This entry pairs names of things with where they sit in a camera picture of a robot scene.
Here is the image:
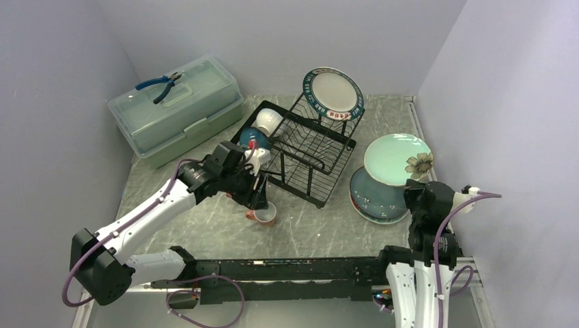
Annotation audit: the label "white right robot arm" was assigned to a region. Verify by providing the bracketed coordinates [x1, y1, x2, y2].
[376, 179, 462, 327]

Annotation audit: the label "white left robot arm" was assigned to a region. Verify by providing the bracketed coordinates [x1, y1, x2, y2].
[61, 141, 271, 308]

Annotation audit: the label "blue handled pliers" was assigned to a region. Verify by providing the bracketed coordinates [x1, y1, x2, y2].
[135, 72, 184, 105]

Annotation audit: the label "dark blue tan bowl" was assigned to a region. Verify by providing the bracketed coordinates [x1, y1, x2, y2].
[238, 126, 271, 150]

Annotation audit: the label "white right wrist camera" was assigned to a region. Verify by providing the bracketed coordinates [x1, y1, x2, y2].
[451, 185, 480, 213]

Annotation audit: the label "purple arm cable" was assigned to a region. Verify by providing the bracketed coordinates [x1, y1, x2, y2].
[61, 141, 259, 309]
[375, 191, 503, 328]

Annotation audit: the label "dark blue speckled plate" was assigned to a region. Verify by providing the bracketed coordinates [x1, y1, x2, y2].
[349, 167, 408, 217]

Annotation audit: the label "clear plastic storage box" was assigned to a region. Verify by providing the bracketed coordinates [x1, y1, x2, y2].
[108, 55, 244, 168]

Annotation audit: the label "mint green flower plate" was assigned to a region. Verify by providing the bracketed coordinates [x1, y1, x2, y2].
[363, 133, 434, 187]

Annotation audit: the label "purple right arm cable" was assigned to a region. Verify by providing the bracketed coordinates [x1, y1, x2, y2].
[375, 191, 503, 328]

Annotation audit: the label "white ceramic bowl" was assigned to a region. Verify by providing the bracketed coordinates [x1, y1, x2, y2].
[253, 108, 283, 137]

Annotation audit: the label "green rimmed white plate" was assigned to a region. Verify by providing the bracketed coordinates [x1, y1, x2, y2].
[302, 67, 365, 121]

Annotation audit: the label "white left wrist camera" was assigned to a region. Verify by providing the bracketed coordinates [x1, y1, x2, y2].
[244, 141, 272, 176]

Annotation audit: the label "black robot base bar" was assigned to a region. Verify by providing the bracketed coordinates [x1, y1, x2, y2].
[152, 251, 411, 305]

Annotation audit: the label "small pink mug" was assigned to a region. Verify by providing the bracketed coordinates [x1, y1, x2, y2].
[245, 202, 277, 227]

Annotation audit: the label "black wire dish rack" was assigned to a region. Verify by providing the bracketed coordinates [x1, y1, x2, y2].
[231, 95, 364, 208]

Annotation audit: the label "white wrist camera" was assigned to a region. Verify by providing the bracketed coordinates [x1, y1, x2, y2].
[244, 141, 272, 176]
[451, 185, 480, 213]

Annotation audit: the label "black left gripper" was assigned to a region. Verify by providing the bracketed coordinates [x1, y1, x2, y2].
[220, 163, 268, 210]

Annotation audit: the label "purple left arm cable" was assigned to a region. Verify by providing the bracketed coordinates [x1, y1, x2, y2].
[61, 141, 259, 309]

